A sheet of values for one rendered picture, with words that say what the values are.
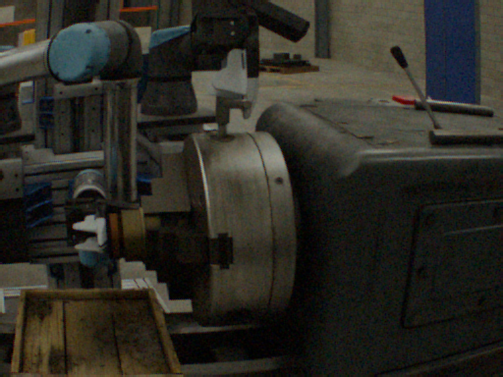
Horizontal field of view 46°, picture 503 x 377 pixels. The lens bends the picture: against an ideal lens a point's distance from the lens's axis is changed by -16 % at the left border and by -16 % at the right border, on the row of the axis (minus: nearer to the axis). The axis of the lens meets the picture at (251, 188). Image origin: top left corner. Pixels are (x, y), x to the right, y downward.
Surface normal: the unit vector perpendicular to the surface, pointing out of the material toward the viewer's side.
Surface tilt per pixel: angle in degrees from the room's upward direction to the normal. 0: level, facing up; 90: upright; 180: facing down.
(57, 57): 89
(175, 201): 50
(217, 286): 98
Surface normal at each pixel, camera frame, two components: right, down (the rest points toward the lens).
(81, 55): -0.22, 0.26
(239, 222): 0.23, -0.13
